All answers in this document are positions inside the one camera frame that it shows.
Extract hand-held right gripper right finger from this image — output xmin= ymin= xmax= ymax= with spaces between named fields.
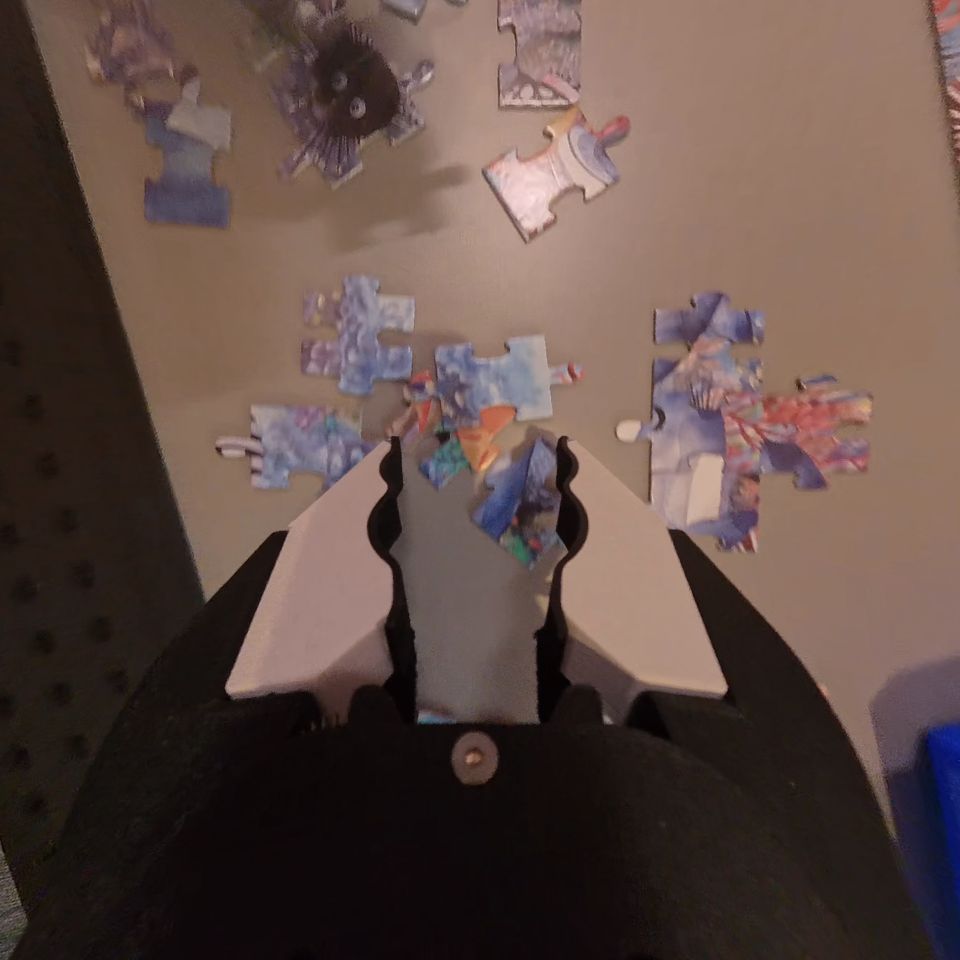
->
xmin=532 ymin=435 xmax=729 ymax=727

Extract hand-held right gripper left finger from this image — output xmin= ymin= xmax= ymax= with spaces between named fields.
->
xmin=223 ymin=437 xmax=420 ymax=725

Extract blue and green puzzle piece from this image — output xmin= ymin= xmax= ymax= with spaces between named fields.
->
xmin=471 ymin=431 xmax=569 ymax=571

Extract joined blue coral puzzle section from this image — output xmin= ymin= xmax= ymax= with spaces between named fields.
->
xmin=615 ymin=291 xmax=875 ymax=555

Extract orange coral puzzle piece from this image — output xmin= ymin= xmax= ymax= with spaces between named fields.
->
xmin=390 ymin=369 xmax=519 ymax=492

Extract jigsaw puzzle pieces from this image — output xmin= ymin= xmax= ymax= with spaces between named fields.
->
xmin=86 ymin=0 xmax=586 ymax=496

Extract orange jar puzzle piece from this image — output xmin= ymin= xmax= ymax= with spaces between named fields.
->
xmin=481 ymin=105 xmax=631 ymax=245

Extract black sea urchin puzzle piece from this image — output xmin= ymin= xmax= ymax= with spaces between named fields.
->
xmin=273 ymin=56 xmax=438 ymax=190

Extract urchin and green puzzle piece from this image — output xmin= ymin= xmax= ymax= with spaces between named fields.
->
xmin=251 ymin=0 xmax=391 ymax=95

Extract black perforated padded panel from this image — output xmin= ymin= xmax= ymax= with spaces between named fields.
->
xmin=0 ymin=0 xmax=205 ymax=849

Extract blue plastic bin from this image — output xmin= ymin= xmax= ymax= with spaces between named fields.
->
xmin=922 ymin=720 xmax=960 ymax=960

